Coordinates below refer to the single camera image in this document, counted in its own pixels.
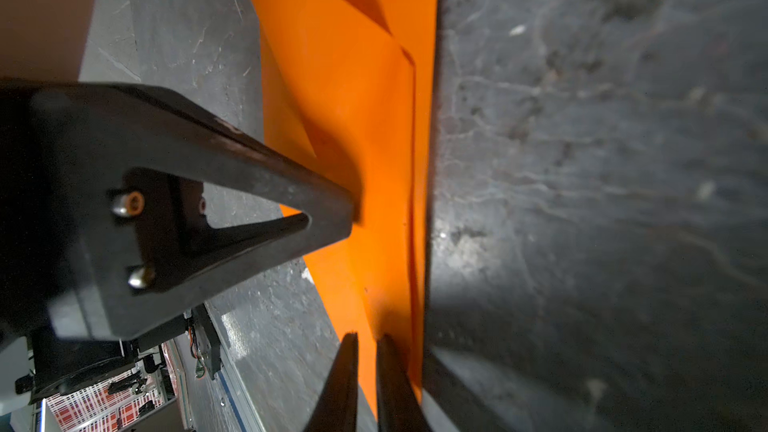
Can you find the aluminium mounting rail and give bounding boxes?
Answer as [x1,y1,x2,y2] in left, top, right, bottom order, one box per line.
[174,305,265,431]

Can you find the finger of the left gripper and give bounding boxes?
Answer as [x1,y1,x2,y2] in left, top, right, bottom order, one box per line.
[30,84,354,340]

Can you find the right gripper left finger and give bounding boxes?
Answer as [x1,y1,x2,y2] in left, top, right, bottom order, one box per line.
[304,333,359,432]

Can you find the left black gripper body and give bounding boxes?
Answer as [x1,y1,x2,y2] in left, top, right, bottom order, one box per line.
[1,77,60,348]

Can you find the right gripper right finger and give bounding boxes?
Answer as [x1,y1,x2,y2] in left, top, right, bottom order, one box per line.
[376,335,431,432]

